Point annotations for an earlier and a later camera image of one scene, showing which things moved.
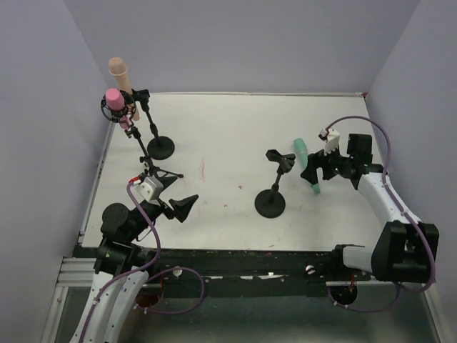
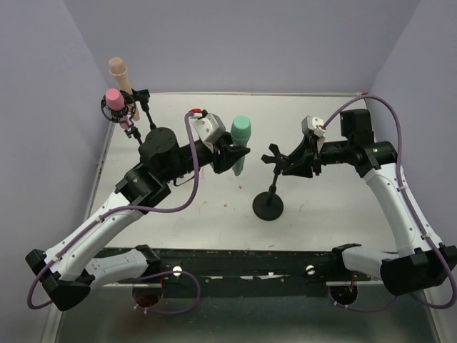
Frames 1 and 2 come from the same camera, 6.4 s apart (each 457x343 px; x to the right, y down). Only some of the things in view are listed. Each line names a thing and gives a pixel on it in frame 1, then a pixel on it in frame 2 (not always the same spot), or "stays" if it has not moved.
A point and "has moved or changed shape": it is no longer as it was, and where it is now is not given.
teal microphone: (300, 147) has moved or changed shape
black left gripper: (166, 208) to (219, 159)
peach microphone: (118, 68) stays
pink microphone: (116, 101) stays
